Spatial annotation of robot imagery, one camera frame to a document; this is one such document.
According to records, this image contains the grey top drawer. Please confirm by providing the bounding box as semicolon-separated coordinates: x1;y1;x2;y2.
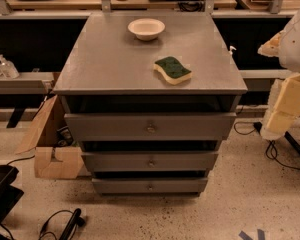
64;113;236;141

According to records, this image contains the cardboard box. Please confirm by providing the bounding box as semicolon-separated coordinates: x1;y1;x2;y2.
15;96;84;179

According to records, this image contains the black floor cable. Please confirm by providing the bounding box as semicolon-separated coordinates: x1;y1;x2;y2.
233;121;300;172

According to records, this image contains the green yellow sponge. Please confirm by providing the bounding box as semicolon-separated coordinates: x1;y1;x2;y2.
154;56;192;85

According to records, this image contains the grey bottom drawer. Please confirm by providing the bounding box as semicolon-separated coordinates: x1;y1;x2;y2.
92;178;208;194

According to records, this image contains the small white pump bottle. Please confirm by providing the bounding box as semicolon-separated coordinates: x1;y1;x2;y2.
229;45;237;55

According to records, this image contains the grey drawer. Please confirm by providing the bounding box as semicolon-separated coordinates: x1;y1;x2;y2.
64;113;236;141
82;151;218;172
92;178;208;194

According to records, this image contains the black tray stack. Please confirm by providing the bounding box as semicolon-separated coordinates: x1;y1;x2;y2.
0;165;24;223

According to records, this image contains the grey drawer cabinet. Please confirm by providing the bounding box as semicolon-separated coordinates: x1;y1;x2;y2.
52;10;249;196

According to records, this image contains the black cable with handle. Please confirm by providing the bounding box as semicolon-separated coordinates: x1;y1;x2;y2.
38;207;86;240

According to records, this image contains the white bowl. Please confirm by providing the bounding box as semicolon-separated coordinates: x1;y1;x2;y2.
128;18;165;41

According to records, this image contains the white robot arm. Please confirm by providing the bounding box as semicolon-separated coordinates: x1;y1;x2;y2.
258;9;300;140

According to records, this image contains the blue floor tape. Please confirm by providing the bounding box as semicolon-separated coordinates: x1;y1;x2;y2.
238;229;266;240

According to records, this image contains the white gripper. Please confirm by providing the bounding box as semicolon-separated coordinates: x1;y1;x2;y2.
260;73;300;141

